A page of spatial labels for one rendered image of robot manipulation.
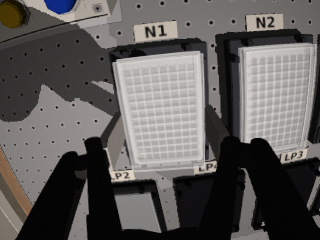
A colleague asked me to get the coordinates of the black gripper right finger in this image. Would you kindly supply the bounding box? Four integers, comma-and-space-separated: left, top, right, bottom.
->
195, 105, 320, 240

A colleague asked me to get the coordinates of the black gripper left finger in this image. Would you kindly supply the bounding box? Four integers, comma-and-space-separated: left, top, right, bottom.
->
15, 112, 126, 240

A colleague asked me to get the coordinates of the grey perforated base plate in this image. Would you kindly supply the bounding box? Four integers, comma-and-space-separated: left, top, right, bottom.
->
0, 0, 320, 230

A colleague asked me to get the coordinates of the grey control panel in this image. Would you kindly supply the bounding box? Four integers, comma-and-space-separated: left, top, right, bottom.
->
0, 0, 123, 51

